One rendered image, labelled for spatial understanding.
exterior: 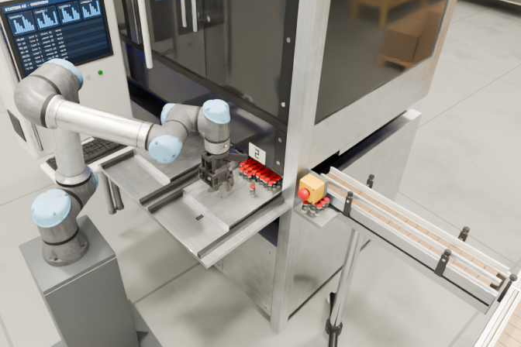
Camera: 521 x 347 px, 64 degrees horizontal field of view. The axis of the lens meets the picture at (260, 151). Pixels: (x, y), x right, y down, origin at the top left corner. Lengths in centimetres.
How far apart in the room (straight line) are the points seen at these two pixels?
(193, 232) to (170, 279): 102
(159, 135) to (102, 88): 99
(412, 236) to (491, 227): 168
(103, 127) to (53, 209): 41
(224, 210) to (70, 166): 54
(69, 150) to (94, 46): 65
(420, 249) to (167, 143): 87
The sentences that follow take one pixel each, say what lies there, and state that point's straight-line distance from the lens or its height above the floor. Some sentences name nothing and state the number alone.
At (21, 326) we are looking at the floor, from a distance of 254.
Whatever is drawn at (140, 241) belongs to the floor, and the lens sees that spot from 269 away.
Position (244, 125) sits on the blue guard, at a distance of 157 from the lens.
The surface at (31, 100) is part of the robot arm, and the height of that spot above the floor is 141.
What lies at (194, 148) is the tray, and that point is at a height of 88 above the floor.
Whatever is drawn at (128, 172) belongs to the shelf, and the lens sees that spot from 177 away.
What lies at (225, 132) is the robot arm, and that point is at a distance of 121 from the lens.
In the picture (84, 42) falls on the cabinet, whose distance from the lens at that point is 196.
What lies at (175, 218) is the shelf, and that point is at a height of 88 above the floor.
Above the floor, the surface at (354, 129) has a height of 107.
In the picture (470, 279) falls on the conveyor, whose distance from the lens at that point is 146.
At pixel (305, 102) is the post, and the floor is 132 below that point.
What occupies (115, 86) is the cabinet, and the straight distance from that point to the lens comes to 211.
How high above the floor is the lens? 197
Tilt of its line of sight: 37 degrees down
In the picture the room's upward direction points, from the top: 3 degrees clockwise
